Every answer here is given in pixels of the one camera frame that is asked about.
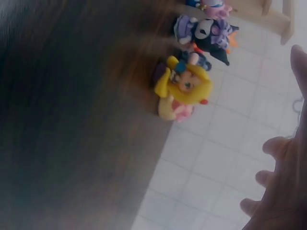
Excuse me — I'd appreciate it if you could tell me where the yellow-haired doll figurine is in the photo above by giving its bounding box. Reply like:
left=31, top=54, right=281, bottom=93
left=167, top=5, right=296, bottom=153
left=153, top=55, right=214, bottom=123

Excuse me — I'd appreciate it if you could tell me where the pink figurine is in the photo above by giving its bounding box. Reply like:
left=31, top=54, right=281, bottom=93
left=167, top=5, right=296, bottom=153
left=200, top=0, right=233, bottom=20

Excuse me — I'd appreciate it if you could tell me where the small dark blue figurine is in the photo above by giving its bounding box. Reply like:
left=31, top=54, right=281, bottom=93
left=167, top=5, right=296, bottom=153
left=179, top=47, right=213, bottom=72

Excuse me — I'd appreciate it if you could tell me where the black and purple figurine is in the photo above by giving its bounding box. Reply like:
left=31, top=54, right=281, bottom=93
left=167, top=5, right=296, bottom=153
left=173, top=14, right=240, bottom=67

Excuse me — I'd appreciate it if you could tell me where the light wooden stepped stand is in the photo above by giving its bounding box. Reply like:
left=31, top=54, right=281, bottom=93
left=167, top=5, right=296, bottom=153
left=231, top=0, right=295, bottom=46

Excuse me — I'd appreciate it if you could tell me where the person's right hand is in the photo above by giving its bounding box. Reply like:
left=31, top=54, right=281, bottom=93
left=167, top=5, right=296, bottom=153
left=240, top=45, right=307, bottom=230

